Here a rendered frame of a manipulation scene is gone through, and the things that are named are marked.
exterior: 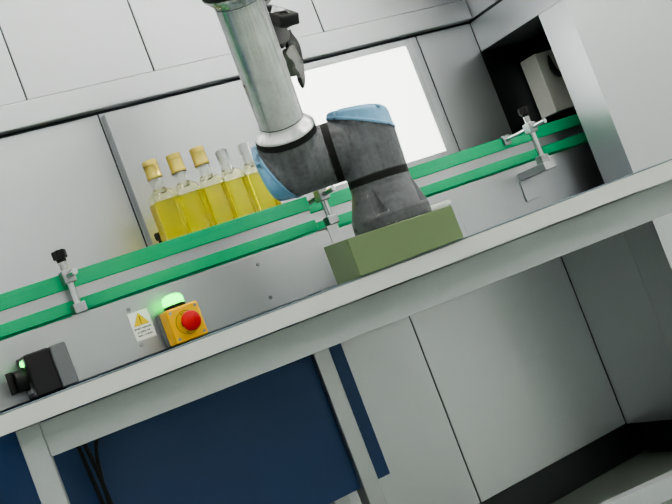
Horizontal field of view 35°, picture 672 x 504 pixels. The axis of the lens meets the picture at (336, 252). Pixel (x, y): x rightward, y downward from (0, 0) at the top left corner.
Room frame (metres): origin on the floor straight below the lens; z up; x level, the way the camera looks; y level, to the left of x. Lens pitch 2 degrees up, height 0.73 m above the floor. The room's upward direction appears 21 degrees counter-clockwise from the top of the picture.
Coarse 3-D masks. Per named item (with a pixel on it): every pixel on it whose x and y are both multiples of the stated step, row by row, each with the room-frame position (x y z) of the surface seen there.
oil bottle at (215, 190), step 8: (208, 176) 2.37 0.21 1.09; (216, 176) 2.37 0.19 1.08; (200, 184) 2.36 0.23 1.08; (208, 184) 2.36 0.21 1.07; (216, 184) 2.37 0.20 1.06; (224, 184) 2.37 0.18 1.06; (208, 192) 2.35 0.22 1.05; (216, 192) 2.36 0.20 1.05; (224, 192) 2.37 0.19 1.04; (208, 200) 2.35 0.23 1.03; (216, 200) 2.36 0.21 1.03; (224, 200) 2.37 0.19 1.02; (216, 208) 2.36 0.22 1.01; (224, 208) 2.36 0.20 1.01; (232, 208) 2.37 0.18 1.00; (216, 216) 2.35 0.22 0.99; (224, 216) 2.36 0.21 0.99; (232, 216) 2.37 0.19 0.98; (216, 224) 2.36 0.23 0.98
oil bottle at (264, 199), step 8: (248, 168) 2.42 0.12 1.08; (256, 168) 2.42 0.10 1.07; (248, 176) 2.42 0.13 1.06; (256, 176) 2.42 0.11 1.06; (256, 184) 2.42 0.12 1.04; (256, 192) 2.41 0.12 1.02; (264, 192) 2.42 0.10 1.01; (256, 200) 2.42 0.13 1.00; (264, 200) 2.42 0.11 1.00; (272, 200) 2.43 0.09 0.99; (264, 208) 2.42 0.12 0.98
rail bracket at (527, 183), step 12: (528, 108) 2.66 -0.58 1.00; (528, 120) 2.66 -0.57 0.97; (540, 120) 2.62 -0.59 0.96; (516, 132) 2.71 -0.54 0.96; (528, 132) 2.66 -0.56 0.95; (504, 144) 2.75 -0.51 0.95; (540, 156) 2.65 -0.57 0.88; (540, 168) 2.65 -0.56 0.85; (528, 180) 2.74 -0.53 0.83; (528, 192) 2.74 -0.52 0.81
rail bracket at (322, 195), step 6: (318, 192) 2.33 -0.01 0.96; (324, 192) 2.32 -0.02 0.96; (330, 192) 2.31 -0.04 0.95; (312, 198) 2.38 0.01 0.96; (318, 198) 2.34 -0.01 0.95; (324, 198) 2.34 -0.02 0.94; (324, 204) 2.34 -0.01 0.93; (324, 210) 2.34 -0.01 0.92; (330, 210) 2.34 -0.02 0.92; (330, 216) 2.34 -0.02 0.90; (336, 216) 2.34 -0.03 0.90; (324, 222) 2.35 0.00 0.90; (330, 222) 2.33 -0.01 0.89; (336, 222) 2.34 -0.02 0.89
